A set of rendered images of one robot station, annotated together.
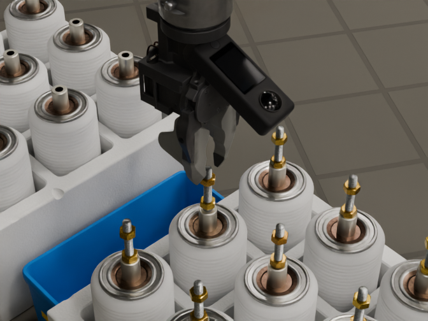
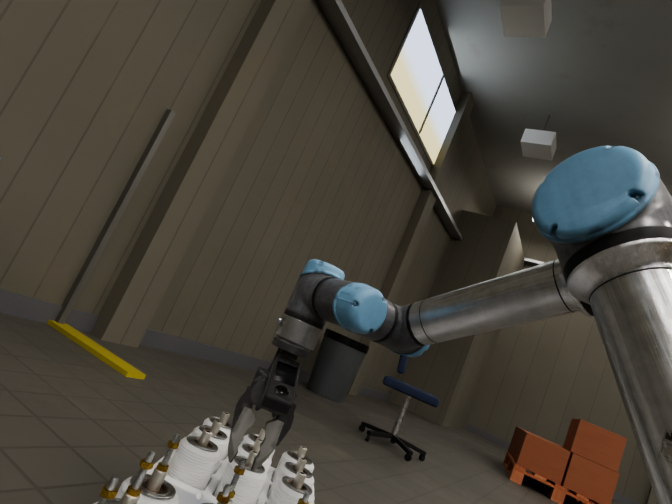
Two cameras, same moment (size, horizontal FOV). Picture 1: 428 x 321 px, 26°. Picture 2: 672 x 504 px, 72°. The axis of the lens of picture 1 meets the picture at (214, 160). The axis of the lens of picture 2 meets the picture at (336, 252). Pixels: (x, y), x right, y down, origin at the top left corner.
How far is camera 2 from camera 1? 0.77 m
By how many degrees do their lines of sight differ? 66
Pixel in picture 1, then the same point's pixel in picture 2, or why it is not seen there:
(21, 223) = not seen: hidden behind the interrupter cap
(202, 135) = (249, 416)
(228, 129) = (269, 438)
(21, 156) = (204, 456)
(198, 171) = (232, 441)
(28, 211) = (178, 485)
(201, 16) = (286, 329)
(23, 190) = (190, 479)
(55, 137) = (229, 470)
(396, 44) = not seen: outside the picture
